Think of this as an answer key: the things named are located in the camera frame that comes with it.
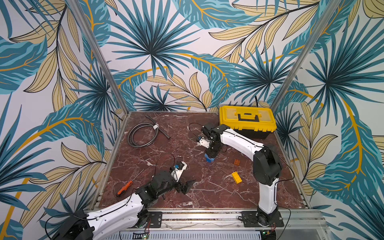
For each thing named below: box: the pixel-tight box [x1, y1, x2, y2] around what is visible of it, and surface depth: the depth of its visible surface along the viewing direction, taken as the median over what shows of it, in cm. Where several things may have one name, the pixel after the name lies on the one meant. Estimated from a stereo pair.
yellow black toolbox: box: [219, 105, 277, 140], surface depth 96 cm
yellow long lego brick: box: [231, 171, 243, 184], surface depth 88 cm
